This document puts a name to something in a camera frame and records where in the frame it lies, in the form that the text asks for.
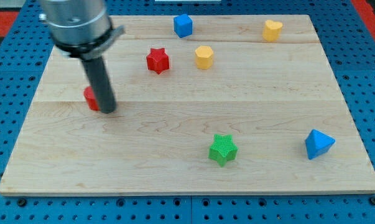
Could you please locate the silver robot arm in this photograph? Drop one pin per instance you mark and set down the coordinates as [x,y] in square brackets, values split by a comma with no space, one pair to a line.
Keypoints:
[83,29]

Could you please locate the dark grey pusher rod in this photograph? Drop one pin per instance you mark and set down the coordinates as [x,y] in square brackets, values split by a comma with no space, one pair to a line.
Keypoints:
[97,76]

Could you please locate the blue triangle block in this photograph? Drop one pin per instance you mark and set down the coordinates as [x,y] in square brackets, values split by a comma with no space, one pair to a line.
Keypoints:
[318,143]

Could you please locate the green star block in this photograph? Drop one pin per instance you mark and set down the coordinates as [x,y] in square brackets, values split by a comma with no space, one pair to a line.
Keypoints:
[223,149]

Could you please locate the yellow heart block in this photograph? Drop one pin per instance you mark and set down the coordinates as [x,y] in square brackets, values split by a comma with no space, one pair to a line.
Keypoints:
[271,31]

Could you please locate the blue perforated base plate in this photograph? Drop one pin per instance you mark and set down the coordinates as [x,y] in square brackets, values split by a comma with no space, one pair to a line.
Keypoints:
[350,49]

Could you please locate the blue cube block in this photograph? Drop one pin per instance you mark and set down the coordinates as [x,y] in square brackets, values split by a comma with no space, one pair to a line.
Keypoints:
[183,25]

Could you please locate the red cylinder block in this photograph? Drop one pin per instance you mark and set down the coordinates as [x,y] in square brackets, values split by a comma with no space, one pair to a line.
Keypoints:
[90,99]

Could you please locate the yellow hexagon block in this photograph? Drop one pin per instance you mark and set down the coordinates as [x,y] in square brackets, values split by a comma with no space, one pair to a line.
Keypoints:
[204,57]

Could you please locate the red star block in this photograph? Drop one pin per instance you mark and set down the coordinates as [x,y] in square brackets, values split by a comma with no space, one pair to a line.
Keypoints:
[157,60]

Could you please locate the wooden board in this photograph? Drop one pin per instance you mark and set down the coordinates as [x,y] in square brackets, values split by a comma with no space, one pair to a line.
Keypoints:
[267,95]

